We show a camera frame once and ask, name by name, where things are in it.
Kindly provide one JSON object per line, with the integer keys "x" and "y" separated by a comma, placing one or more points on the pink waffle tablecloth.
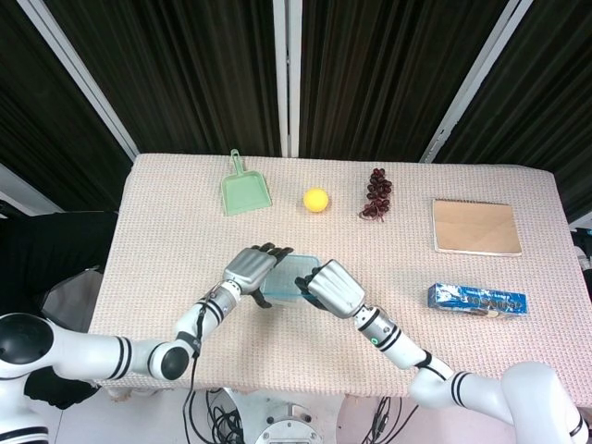
{"x": 185, "y": 231}

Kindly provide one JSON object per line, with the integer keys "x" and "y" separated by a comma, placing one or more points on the black pleated curtain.
{"x": 546, "y": 92}
{"x": 37, "y": 125}
{"x": 384, "y": 69}
{"x": 185, "y": 69}

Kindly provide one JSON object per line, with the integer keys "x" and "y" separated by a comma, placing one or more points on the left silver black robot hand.
{"x": 250, "y": 270}

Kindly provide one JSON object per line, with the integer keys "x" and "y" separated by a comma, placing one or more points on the green plastic dustpan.
{"x": 242, "y": 194}

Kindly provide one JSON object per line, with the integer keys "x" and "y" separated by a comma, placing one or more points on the brown cover notebook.
{"x": 476, "y": 226}

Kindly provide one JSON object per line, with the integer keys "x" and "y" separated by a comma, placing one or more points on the black cloth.
{"x": 46, "y": 250}

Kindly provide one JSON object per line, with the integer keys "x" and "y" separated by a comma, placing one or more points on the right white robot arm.
{"x": 402, "y": 351}

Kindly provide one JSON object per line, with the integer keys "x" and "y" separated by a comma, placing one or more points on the yellow ball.
{"x": 316, "y": 200}

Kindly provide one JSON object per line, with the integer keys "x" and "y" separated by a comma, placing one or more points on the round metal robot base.
{"x": 287, "y": 427}

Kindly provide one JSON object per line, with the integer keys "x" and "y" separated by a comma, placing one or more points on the dark red grape bunch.
{"x": 379, "y": 192}

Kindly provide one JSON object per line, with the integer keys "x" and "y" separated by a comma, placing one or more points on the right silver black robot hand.
{"x": 335, "y": 289}

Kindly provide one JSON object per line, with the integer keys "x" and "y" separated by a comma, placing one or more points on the white frame post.
{"x": 28, "y": 189}
{"x": 287, "y": 78}
{"x": 78, "y": 74}
{"x": 472, "y": 88}

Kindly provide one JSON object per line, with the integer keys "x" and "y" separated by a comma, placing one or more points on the blue-rimmed clear plastic lid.
{"x": 291, "y": 273}

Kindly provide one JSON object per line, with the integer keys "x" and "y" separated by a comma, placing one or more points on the blue snack package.
{"x": 476, "y": 300}

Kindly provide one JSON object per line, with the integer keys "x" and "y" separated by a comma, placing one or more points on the clear plastic container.
{"x": 282, "y": 296}

